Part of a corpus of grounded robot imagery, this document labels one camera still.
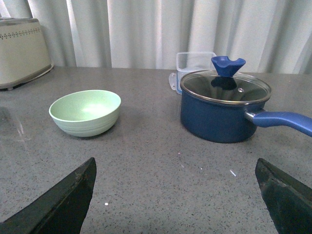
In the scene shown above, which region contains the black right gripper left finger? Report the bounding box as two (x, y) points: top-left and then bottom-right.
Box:
(0, 157), (97, 234)

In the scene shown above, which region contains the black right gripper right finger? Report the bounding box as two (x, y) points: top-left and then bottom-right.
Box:
(255, 158), (312, 234)

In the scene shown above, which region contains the green bowl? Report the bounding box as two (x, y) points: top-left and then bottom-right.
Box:
(49, 90), (121, 137)

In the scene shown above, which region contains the blue saucepan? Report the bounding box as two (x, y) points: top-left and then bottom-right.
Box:
(180, 91), (312, 143)

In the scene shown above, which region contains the glass lid with blue knob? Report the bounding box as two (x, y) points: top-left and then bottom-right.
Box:
(180, 56), (272, 105)

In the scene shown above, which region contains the cream toaster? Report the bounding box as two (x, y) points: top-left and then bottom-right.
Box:
(0, 18), (54, 90)

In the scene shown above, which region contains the white curtain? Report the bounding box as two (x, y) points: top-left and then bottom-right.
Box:
(0, 0), (312, 74)

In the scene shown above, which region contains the clear plastic food container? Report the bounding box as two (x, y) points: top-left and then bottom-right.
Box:
(168, 52), (216, 95)

